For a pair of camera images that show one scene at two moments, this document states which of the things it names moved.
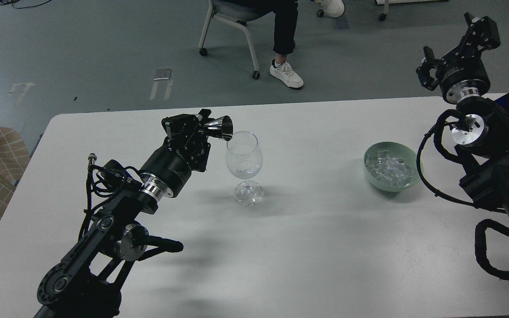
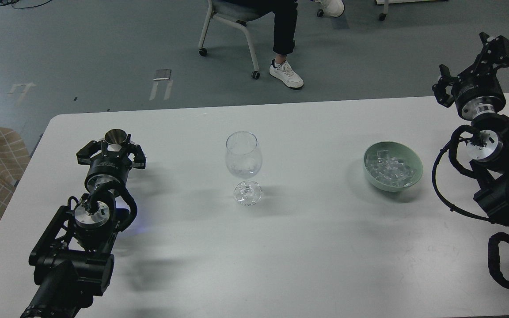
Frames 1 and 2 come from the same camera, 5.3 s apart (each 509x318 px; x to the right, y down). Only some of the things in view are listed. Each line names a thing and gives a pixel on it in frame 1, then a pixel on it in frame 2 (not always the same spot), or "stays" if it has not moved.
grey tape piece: (162, 74) stays
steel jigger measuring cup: (222, 127) to (115, 136)
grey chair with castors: (239, 14) stays
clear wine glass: (244, 158) stays
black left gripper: (184, 152) to (113, 165)
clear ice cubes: (390, 171) stays
